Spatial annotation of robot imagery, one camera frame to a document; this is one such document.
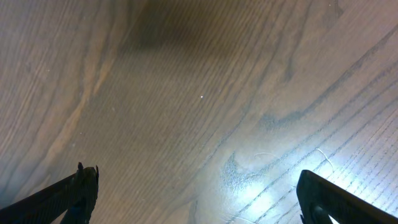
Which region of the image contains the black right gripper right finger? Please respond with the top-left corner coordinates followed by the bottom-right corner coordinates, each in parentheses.
top-left (296, 170), bottom-right (397, 224)

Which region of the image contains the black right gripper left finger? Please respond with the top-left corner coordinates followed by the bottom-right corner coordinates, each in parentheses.
top-left (1, 163), bottom-right (99, 224)

